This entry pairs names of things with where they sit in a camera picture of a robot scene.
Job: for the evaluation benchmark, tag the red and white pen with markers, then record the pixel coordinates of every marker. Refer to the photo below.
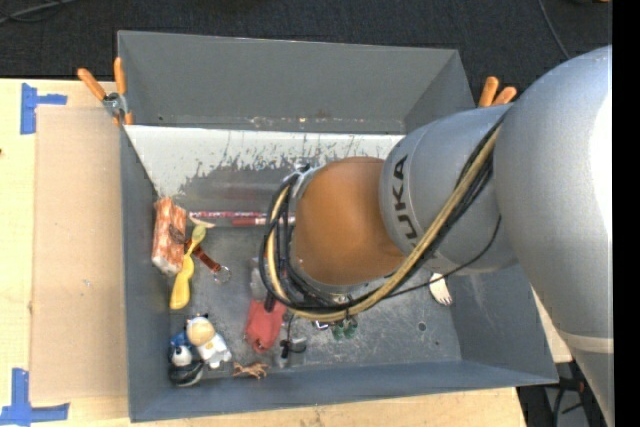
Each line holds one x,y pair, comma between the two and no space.
225,215

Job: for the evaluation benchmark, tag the brown cardboard board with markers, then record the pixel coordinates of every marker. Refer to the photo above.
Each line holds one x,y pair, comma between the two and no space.
75,255

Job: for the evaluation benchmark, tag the grey metal bin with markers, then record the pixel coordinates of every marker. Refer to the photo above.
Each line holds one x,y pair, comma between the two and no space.
280,80

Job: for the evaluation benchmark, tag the small brown toy spider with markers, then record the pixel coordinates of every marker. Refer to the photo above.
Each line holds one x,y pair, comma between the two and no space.
250,370

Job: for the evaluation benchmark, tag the blue and black toy panda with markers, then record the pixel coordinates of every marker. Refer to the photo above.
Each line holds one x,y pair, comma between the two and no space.
182,362

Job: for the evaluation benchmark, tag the white and orange toy figure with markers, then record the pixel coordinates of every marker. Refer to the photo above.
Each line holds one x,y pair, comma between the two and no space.
207,340

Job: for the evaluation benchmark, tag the black cylinder on white bracket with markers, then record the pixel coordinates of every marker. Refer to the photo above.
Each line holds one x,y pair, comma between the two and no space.
285,349

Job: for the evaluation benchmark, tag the orange and white patterned block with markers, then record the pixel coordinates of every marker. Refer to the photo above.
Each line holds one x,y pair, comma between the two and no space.
169,235

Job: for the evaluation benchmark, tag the pale grey metal gripper finger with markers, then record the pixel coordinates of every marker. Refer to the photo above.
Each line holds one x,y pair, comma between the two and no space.
298,345

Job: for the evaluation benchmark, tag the white toy foot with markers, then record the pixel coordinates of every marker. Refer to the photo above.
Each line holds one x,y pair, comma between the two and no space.
442,290

